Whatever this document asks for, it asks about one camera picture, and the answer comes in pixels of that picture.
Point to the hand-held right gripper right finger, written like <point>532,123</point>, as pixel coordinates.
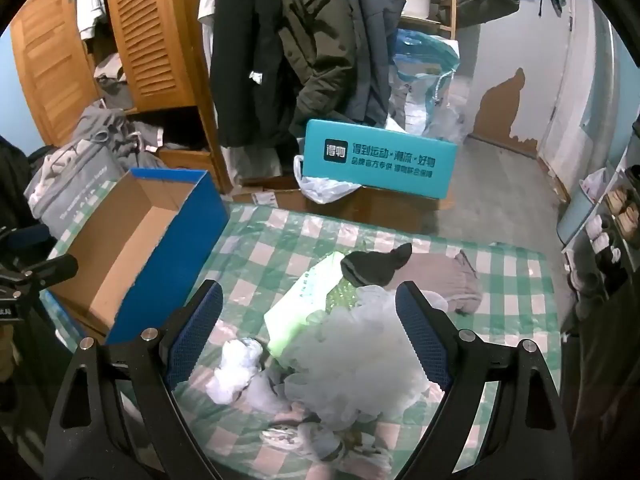
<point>420,330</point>

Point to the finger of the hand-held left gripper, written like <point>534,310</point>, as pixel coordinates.
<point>27,238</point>
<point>55,266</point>

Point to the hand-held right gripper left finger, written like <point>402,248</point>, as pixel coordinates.
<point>195,330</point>

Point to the white plastic packing film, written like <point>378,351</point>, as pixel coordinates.
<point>360,360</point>

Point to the blue cardboard box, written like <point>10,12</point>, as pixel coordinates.
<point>130,240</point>

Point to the dark knit sock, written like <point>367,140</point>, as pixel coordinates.
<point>370,267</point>

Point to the white crumpled cloth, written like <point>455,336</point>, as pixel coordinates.
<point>235,365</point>

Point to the grey-brown cloth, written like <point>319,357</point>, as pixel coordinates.
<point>440,272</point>

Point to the green bubble mailer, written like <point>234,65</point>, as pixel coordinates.
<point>342,299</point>

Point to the grey hoodie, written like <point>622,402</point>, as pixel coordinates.
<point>80,170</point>

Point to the light green paper packet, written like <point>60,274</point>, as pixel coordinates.
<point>300,305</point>

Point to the green checked tablecloth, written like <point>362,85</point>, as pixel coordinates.
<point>260,240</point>

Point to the large brown cardboard box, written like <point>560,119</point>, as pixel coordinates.
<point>390,210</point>

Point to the patterned white sock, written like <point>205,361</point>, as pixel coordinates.
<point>300,435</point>

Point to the labelled brown cardboard box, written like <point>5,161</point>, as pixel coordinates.
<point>265,186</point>

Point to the white plastic bag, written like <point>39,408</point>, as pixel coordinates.
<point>325,187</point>

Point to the teal printed box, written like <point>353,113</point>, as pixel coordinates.
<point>380,160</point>

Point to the shoe rack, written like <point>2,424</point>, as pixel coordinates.
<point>610,220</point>

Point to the pink plastic bag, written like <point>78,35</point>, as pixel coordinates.
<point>595,182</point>

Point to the wooden louvred wardrobe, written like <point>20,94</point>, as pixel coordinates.
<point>150,35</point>

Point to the clear plastic bag with items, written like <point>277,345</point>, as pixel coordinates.
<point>425,75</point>

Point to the black coat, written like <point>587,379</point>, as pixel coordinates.
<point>245,60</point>

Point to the grey-blue jacket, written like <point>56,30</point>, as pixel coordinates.
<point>375,35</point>

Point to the olive green jacket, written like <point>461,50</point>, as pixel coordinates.
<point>315,35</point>

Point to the white basin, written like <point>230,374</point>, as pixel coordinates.
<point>415,5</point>

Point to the wooden shelf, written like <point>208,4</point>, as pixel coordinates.
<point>450,5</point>

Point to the olive hanging cloth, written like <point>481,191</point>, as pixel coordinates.
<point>485,4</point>

